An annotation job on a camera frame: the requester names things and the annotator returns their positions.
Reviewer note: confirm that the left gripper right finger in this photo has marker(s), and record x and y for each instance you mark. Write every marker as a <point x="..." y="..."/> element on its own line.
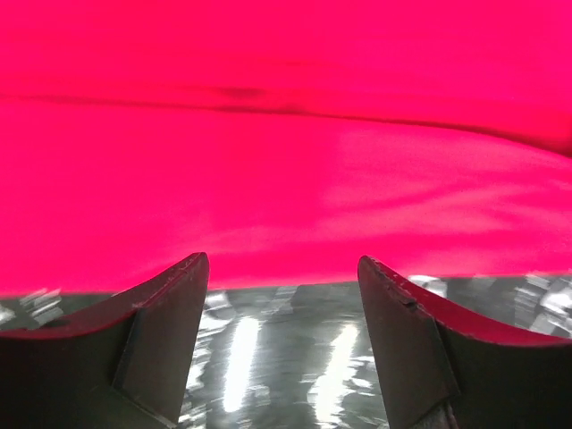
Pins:
<point x="441" y="365"/>

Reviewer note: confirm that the crimson t shirt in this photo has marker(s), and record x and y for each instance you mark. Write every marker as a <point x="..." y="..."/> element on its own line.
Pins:
<point x="284" y="139"/>

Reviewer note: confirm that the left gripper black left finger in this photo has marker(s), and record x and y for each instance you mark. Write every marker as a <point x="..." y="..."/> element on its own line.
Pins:
<point x="120" y="363"/>

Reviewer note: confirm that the black marble pattern mat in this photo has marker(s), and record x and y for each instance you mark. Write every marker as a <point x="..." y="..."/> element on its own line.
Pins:
<point x="300" y="356"/>

